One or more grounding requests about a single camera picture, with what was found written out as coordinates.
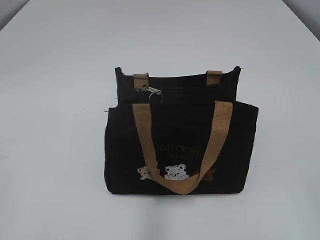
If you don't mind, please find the black canvas tote bag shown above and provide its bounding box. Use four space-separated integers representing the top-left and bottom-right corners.
104 66 259 195

